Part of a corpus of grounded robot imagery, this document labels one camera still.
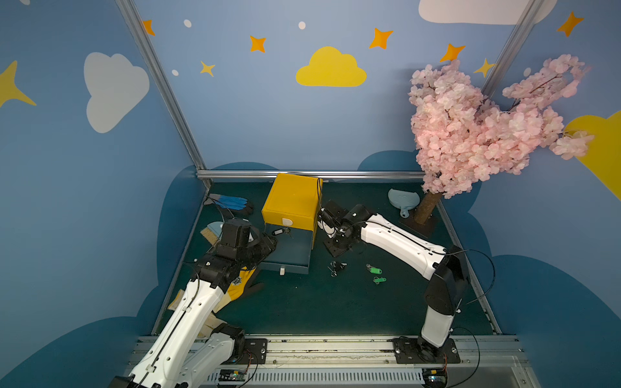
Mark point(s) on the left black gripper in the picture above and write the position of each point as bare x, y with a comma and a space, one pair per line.
262, 243

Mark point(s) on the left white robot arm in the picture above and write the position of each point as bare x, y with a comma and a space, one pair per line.
168, 363

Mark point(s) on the dark teal drawer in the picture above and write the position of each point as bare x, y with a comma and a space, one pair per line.
292, 254

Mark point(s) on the black key bunch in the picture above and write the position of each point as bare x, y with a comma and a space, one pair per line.
335, 267

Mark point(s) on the yellow black work glove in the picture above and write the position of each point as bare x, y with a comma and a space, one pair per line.
245, 285

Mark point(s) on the black tag key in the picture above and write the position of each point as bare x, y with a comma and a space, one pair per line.
282, 230

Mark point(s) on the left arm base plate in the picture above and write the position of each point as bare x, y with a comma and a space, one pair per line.
254, 352

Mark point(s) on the green tag key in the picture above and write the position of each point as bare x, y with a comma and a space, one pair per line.
374, 270
379, 280

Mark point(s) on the pink cherry blossom tree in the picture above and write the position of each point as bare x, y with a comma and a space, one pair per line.
463, 137

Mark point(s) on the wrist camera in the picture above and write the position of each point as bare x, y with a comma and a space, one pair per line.
330, 218
235, 232

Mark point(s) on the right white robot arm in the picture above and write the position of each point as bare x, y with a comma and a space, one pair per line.
445, 269

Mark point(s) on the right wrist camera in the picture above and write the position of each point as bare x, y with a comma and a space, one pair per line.
330, 218

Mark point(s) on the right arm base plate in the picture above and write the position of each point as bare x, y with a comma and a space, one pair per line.
415, 350

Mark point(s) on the yellow drawer cabinet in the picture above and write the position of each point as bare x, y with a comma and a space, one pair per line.
294, 201

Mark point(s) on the light blue dustpan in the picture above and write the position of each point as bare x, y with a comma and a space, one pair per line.
403, 201

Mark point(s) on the aluminium rail base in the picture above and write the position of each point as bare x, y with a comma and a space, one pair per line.
367, 361

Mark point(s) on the small blue hand brush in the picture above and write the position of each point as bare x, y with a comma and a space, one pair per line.
212, 232

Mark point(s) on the blue black work glove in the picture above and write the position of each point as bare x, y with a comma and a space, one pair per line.
237, 205

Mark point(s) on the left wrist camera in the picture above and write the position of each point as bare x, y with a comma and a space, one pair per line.
235, 232

